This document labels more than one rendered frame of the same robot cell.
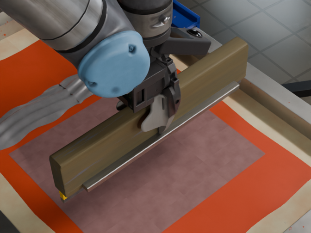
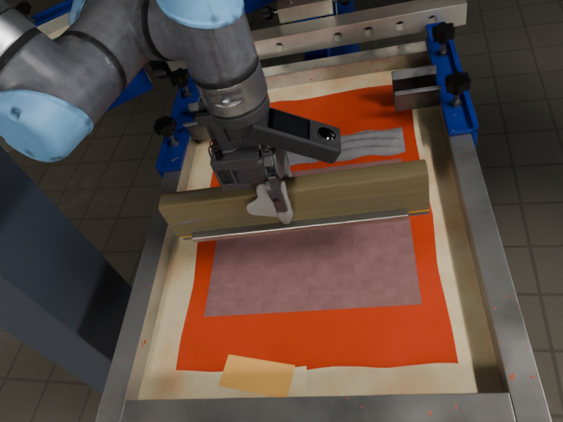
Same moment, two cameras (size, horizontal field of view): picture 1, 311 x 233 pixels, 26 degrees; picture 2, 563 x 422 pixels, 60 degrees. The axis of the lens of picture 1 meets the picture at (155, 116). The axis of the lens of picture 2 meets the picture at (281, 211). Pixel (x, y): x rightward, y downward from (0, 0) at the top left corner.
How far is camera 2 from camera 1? 0.67 m
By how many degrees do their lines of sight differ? 39
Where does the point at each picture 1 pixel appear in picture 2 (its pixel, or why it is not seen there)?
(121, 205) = (255, 270)
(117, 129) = (224, 199)
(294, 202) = (398, 374)
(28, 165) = not seen: hidden behind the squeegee
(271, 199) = (379, 353)
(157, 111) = (264, 199)
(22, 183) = not seen: hidden behind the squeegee
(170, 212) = (281, 301)
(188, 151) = (352, 255)
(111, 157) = (224, 222)
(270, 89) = (482, 239)
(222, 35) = not seen: outside the picture
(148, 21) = (207, 96)
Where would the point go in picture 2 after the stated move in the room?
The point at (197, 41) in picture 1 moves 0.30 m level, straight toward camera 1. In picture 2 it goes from (311, 144) to (95, 316)
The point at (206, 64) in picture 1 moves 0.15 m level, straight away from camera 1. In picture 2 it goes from (359, 175) to (435, 113)
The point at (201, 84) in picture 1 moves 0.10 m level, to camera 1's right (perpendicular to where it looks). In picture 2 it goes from (345, 194) to (407, 229)
